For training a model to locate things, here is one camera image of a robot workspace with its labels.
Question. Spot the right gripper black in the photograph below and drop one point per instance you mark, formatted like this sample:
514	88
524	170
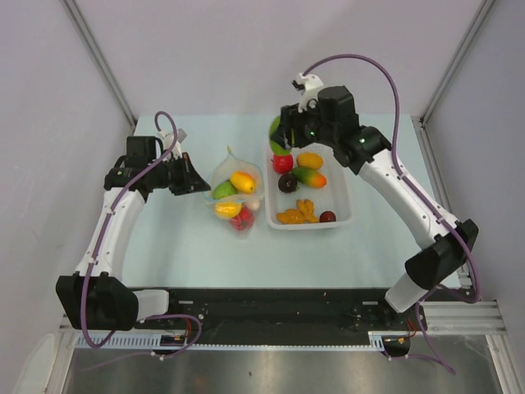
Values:
291	120

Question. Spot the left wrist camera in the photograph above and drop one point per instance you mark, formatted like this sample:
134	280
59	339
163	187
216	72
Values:
171	143

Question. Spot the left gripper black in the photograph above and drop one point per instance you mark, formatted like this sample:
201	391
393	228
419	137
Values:
190	181

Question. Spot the green leaf vegetable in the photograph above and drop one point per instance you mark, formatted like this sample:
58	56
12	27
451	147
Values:
280	137

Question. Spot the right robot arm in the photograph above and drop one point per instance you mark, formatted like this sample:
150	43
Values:
443	240

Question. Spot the dark red plum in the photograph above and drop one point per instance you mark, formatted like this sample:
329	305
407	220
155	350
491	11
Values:
327	216

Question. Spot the white radish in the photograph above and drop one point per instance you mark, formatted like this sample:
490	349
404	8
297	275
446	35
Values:
254	203

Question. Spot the green orange mango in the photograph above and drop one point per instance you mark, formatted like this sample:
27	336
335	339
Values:
309	177

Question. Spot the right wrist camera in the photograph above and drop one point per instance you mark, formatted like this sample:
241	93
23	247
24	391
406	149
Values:
309	85

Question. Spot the clear zip top bag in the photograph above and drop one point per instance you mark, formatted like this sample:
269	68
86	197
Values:
222	172

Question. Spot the aluminium frame post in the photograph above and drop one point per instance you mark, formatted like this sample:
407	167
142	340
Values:
95	52
475	26

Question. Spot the right aluminium frame post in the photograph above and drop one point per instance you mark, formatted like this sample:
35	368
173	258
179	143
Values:
475	26

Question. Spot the dark purple mangosteen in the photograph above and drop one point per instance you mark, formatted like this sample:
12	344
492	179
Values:
287	183

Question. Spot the orange papaya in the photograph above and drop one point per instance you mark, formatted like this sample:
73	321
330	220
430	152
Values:
243	182

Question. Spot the yellow lemon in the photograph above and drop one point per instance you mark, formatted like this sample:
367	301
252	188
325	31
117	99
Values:
227	210

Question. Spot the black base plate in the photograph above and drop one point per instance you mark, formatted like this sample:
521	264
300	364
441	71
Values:
265	302

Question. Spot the small orange fruit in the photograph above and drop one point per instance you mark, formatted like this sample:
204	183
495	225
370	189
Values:
301	214

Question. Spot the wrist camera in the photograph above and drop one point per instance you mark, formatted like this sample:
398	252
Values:
309	85
171	143

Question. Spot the red apple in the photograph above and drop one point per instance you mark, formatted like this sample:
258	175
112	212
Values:
282	164

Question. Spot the aluminium front rail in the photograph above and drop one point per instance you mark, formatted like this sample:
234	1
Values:
440	317

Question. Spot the orange yellow mango top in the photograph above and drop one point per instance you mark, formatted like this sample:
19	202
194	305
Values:
309	160

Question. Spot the red bell pepper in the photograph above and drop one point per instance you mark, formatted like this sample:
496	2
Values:
243	220

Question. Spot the white cable duct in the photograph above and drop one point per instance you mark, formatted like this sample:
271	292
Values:
364	341

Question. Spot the left aluminium frame post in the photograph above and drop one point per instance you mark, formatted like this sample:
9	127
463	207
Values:
95	52

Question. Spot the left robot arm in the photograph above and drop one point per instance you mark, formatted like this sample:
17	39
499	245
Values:
94	296

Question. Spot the green lime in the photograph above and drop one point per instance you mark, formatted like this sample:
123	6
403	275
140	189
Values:
223	190

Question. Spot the white plastic basket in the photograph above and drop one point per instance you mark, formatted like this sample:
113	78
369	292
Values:
335	196

